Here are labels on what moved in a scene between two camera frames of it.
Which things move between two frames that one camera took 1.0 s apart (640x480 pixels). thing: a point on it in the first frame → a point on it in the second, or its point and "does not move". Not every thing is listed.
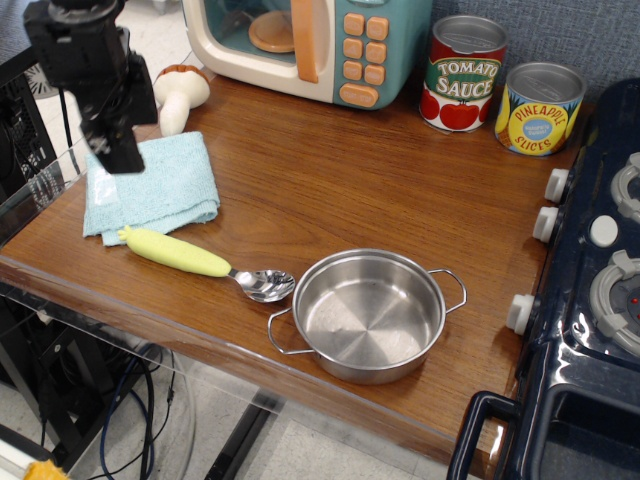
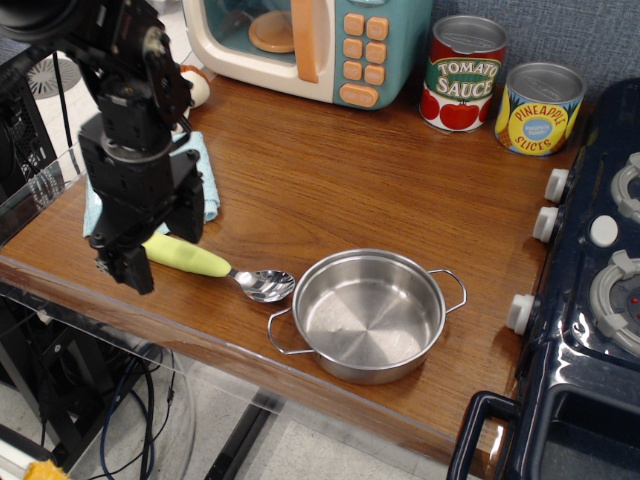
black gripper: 79,46 → 135,189
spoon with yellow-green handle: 261,285 does not move
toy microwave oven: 352,53 does not move
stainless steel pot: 370,316 does not move
